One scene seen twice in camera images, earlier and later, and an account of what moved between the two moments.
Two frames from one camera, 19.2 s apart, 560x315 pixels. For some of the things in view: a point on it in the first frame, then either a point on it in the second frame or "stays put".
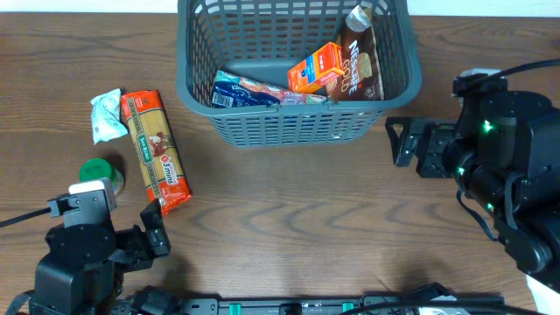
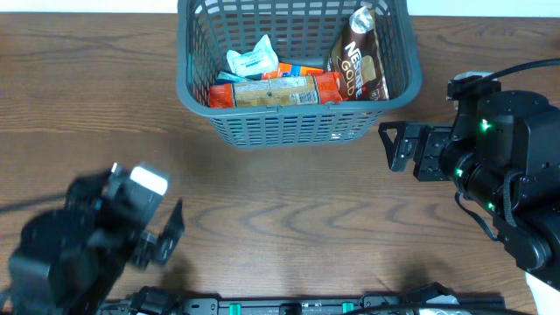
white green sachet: (106, 116) → (260, 60)
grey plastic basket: (265, 38) stays put
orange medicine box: (318, 70) → (292, 70)
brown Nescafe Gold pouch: (363, 77) stays put
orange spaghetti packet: (157, 150) → (316, 89)
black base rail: (374, 304) stays put
